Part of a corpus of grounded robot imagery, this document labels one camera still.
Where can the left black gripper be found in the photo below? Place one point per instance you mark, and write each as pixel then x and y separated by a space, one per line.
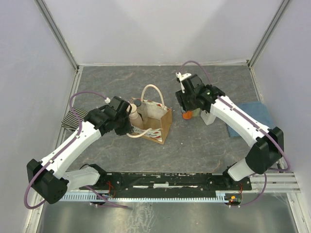
pixel 127 129

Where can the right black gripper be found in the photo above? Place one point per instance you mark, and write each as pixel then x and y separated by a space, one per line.
pixel 181 95

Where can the blue orange spray bottle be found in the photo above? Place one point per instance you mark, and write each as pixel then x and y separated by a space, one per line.
pixel 186 115

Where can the white square bottle dark cap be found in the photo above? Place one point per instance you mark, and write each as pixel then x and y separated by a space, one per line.
pixel 207 117

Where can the watermelon print canvas bag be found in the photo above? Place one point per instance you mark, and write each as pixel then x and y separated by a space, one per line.
pixel 159 118

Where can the black white striped cloth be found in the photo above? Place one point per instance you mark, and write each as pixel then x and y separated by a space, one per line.
pixel 70 121

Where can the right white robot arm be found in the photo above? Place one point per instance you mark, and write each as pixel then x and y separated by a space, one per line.
pixel 266 144

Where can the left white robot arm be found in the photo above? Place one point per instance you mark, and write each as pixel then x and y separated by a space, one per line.
pixel 50 177

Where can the pink beige bottle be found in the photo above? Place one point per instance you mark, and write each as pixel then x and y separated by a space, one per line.
pixel 135 117

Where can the blue folded cloth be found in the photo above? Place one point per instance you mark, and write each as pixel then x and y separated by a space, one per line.
pixel 258 111

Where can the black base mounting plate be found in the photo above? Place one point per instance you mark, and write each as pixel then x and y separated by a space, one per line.
pixel 210 181

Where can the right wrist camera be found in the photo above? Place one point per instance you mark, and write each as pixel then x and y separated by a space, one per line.
pixel 193 84

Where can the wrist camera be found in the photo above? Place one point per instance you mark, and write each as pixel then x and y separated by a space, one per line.
pixel 193 84
pixel 118 106

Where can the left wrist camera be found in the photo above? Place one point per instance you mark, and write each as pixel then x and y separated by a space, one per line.
pixel 118 106

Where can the light blue cable duct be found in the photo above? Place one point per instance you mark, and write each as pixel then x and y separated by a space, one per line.
pixel 152 195

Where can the right aluminium frame post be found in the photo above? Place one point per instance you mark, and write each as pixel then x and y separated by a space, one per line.
pixel 269 31

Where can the aluminium frame post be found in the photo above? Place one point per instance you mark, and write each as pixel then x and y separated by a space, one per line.
pixel 41 4
pixel 269 31

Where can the left aluminium frame post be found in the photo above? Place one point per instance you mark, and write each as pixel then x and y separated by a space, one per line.
pixel 41 4

